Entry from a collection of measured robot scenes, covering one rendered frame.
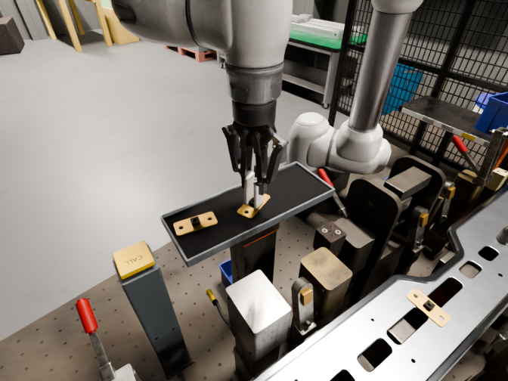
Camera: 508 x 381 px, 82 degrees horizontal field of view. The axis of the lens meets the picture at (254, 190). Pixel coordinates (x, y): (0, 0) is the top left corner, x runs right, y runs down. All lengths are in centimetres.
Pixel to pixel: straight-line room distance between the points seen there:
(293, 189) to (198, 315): 54
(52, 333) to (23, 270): 133
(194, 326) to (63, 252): 155
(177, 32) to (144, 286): 43
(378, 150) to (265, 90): 77
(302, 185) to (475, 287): 45
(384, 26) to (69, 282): 207
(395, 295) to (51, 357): 94
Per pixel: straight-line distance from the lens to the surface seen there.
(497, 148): 105
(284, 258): 113
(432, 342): 73
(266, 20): 43
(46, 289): 225
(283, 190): 68
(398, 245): 91
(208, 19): 46
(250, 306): 55
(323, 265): 65
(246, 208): 63
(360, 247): 71
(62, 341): 113
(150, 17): 51
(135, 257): 59
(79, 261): 230
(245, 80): 46
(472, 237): 98
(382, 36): 98
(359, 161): 116
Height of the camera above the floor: 160
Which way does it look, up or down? 40 degrees down
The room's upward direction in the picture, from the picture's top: straight up
